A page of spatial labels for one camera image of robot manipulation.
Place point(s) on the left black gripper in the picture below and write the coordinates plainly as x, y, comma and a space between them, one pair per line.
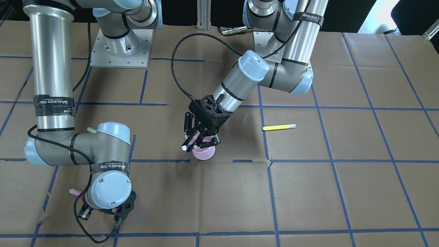
217, 125

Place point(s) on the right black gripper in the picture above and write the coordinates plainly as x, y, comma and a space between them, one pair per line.
83, 213

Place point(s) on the purple marker pen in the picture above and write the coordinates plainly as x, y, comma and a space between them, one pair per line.
191, 141

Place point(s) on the pink marker pen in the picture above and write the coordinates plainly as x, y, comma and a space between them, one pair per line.
76, 192

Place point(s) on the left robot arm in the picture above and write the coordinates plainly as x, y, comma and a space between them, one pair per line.
281, 63

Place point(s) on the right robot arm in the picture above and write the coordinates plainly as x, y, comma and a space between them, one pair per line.
107, 150

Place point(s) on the pink mesh cup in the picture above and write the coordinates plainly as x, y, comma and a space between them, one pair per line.
203, 153

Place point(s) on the yellow marker pen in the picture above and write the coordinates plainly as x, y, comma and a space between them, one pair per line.
278, 127

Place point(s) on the green marker pen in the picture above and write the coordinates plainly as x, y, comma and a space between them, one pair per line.
91, 130

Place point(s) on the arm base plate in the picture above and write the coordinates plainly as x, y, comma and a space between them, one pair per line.
131, 51
262, 44

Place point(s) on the aluminium frame post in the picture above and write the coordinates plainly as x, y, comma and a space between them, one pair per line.
204, 15

